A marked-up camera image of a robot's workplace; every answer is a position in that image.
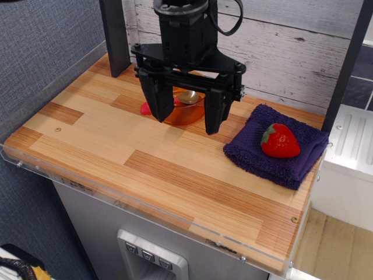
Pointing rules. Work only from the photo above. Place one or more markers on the orange transparent plastic pot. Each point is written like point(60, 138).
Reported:
point(184, 114)

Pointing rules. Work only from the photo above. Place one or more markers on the dark grey post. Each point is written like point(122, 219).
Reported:
point(352, 53)
point(112, 15)

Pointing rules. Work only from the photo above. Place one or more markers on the yellow cloth piece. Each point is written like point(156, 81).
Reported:
point(41, 274)

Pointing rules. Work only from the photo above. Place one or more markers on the purple folded towel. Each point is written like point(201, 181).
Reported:
point(246, 152)

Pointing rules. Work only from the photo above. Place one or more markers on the grey cabinet with dispenser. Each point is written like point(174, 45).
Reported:
point(123, 244)

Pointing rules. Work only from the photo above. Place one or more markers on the red handled metal spoon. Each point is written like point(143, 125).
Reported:
point(187, 97)

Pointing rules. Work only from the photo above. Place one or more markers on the white toy sink unit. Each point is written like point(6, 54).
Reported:
point(343, 188)

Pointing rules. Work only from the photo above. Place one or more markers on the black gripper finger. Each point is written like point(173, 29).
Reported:
point(158, 94)
point(217, 107)

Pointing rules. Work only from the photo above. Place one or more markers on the dark grey left post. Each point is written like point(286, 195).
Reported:
point(112, 15)

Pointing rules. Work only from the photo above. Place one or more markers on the dark grey right post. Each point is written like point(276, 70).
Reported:
point(352, 53)

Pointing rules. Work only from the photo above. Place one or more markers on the clear acrylic table guard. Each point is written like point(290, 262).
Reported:
point(93, 133)

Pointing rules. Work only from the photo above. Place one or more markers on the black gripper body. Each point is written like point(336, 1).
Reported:
point(187, 55)

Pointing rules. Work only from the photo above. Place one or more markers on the red toy strawberry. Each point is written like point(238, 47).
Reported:
point(279, 142)

